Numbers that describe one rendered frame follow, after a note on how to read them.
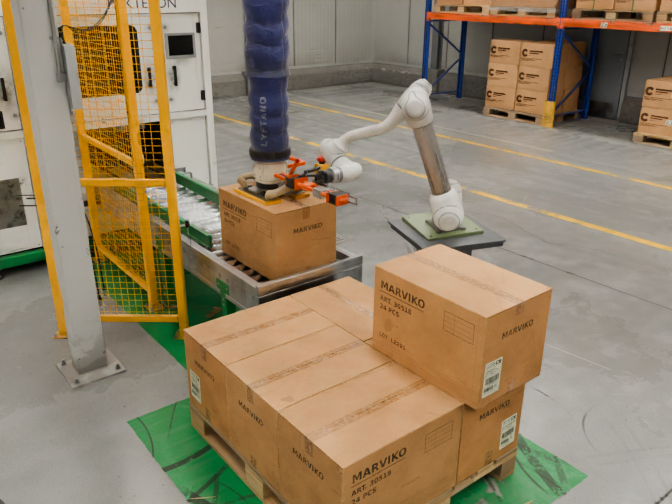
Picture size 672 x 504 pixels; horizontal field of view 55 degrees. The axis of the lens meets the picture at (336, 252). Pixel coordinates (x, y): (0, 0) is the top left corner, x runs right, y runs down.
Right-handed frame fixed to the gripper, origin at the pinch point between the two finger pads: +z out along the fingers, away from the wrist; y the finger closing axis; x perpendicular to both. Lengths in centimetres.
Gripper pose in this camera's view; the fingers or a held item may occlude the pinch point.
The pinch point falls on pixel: (298, 182)
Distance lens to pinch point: 344.2
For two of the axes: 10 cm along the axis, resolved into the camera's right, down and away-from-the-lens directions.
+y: 0.0, 9.2, 3.8
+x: -6.1, -3.0, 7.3
